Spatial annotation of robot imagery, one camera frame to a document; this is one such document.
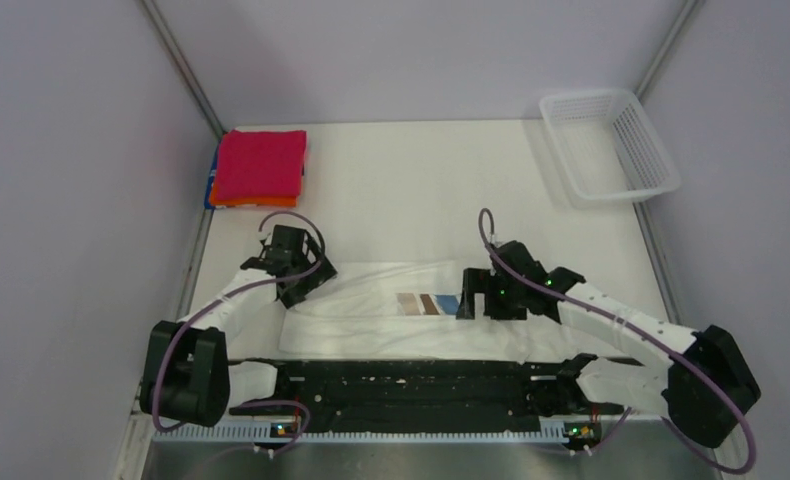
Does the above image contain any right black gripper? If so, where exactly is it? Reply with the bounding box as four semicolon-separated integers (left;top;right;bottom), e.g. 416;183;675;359
457;266;527;320

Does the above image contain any white printed t-shirt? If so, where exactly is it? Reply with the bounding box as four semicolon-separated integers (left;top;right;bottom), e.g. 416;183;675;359
279;261;591;362

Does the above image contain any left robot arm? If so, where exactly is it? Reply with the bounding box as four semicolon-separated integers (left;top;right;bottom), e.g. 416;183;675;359
139;225;337;433

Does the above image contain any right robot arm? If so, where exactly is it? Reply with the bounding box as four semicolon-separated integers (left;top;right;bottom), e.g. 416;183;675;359
456;241;761;448

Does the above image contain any orange folded t-shirt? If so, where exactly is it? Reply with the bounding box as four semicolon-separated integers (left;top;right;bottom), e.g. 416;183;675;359
204;184;298;209

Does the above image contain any blue folded t-shirt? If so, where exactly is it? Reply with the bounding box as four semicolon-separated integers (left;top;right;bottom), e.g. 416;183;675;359
203;152;218;210

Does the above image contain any red folded t-shirt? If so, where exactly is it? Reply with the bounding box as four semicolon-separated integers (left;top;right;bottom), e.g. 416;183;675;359
214;130;307;200

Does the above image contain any left controller board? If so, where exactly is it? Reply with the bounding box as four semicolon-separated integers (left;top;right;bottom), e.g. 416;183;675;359
252;416;304;444

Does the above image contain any controller board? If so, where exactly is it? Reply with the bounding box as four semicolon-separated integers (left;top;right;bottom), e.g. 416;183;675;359
541;418;603;452
252;416;304;444

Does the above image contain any white plastic basket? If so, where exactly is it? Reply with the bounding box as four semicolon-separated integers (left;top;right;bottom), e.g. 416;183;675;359
539;88;681;208

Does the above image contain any right controller board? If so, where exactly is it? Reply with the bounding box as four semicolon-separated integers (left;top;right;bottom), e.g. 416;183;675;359
541;418;603;452

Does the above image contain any black mounting base rail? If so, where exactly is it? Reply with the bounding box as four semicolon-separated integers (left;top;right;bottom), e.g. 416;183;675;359
229;357;641;439

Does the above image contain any left aluminium frame post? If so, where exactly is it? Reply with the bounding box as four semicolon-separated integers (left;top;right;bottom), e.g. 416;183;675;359
137;0;225;140

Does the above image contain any aluminium frame post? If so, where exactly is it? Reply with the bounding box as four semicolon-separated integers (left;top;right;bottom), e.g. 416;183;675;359
137;0;225;140
634;0;705;103

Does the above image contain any right aluminium frame post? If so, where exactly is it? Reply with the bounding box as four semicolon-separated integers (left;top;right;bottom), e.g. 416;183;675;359
634;0;705;103

